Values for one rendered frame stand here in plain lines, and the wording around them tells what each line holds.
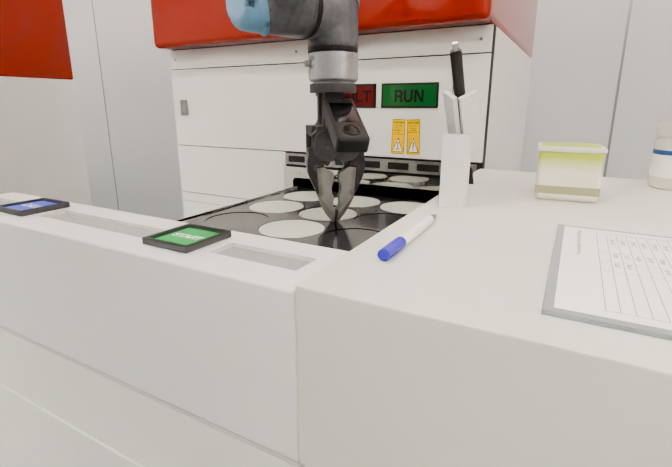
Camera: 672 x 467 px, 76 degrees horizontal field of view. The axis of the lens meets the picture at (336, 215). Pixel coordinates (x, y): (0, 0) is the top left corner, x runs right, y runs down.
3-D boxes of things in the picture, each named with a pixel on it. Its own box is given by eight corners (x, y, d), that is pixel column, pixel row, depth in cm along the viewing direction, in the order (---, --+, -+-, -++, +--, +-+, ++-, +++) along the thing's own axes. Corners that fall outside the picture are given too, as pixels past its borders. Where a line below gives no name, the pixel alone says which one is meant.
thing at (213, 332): (30, 281, 66) (14, 191, 63) (354, 393, 40) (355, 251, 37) (-45, 305, 58) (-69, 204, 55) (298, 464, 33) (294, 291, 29)
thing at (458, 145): (446, 197, 56) (453, 91, 53) (477, 200, 55) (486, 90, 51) (433, 206, 51) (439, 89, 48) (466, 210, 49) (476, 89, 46)
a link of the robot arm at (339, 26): (290, -28, 62) (336, -18, 67) (292, 53, 65) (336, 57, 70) (323, -42, 56) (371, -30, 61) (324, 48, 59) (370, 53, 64)
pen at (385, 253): (430, 210, 45) (377, 248, 33) (439, 211, 45) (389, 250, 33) (429, 219, 45) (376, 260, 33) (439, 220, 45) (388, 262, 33)
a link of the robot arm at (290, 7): (242, -80, 50) (318, -58, 56) (216, 3, 58) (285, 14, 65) (267, -35, 47) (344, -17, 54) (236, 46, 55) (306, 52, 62)
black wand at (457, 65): (460, 45, 43) (463, 39, 44) (446, 46, 44) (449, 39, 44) (472, 186, 57) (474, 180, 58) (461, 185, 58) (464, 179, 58)
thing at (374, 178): (288, 203, 106) (287, 165, 104) (472, 227, 86) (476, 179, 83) (284, 205, 105) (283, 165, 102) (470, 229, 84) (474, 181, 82)
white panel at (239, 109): (189, 198, 125) (176, 51, 116) (478, 238, 88) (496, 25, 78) (180, 200, 123) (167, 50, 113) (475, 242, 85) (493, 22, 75)
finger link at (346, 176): (346, 213, 75) (346, 160, 73) (355, 222, 69) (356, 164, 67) (328, 214, 74) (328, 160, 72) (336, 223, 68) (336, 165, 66)
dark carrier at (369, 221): (299, 190, 98) (299, 187, 98) (451, 207, 82) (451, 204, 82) (179, 226, 69) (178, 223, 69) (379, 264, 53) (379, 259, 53)
